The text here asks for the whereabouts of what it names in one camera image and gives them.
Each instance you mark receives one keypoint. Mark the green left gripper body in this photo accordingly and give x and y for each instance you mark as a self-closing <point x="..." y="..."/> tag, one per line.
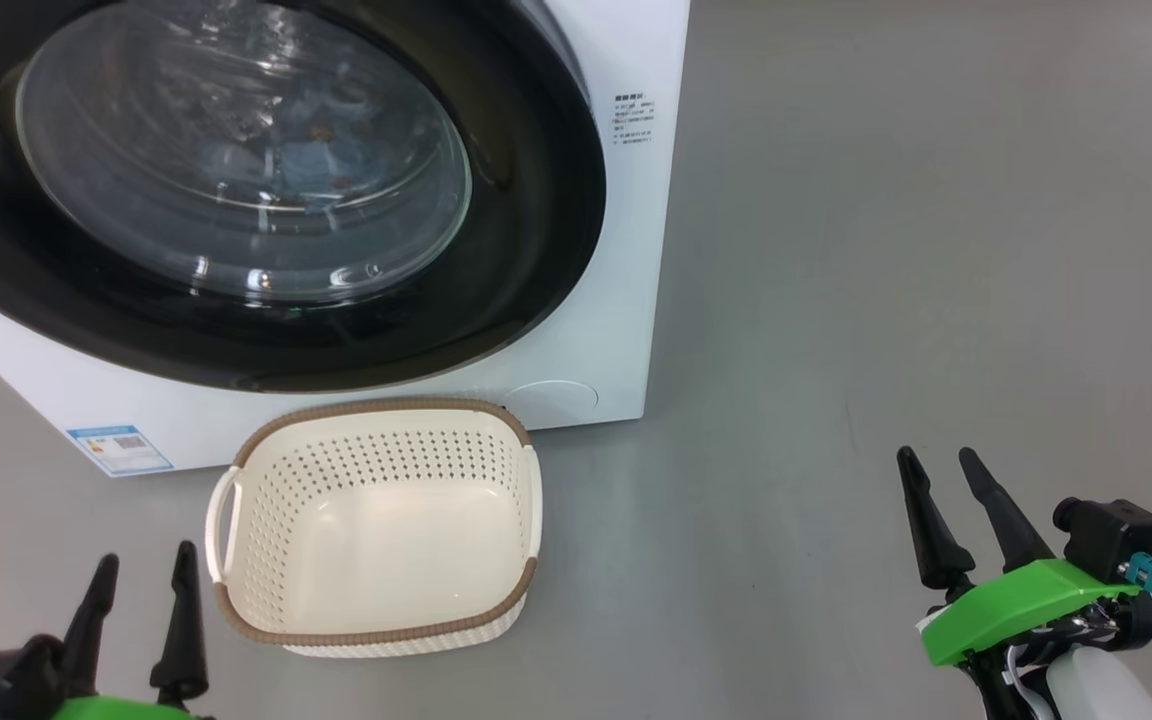
<point x="126" y="710"/>

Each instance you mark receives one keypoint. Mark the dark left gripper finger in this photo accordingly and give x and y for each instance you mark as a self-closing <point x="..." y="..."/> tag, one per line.
<point x="181" y="640"/>
<point x="91" y="630"/>

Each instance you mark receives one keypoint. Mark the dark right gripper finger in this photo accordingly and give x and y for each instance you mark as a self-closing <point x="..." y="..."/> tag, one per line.
<point x="936" y="540"/>
<point x="1011" y="525"/>

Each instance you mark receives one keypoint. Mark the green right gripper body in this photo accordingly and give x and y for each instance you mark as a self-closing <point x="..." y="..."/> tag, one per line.
<point x="1026" y="605"/>

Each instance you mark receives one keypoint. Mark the dark round washer door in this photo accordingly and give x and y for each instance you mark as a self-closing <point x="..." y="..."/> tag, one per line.
<point x="496" y="270"/>

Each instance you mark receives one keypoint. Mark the blue garment orange print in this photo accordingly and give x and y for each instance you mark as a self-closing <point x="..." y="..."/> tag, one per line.
<point x="321" y="160"/>

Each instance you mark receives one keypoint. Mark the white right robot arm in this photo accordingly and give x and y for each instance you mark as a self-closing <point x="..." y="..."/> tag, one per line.
<point x="1096" y="690"/>

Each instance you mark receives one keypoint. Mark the cream basket brown rim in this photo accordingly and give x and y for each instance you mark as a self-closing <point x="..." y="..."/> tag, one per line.
<point x="386" y="530"/>

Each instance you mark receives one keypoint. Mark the white front-load washing machine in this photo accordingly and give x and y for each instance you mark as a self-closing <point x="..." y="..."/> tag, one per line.
<point x="616" y="300"/>

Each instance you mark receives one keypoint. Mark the blue energy label sticker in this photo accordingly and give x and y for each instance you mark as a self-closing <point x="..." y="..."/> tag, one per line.
<point x="121" y="450"/>

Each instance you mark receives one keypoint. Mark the round white filter cover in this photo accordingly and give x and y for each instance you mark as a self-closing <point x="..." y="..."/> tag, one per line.
<point x="556" y="400"/>

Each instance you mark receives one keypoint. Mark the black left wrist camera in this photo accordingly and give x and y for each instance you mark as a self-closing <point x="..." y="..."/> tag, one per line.
<point x="6" y="680"/>

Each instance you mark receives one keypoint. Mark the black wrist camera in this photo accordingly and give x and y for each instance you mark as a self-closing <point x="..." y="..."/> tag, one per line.
<point x="6" y="680"/>
<point x="1116" y="535"/>

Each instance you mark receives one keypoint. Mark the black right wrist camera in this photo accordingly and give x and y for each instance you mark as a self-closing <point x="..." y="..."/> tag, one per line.
<point x="1116" y="535"/>

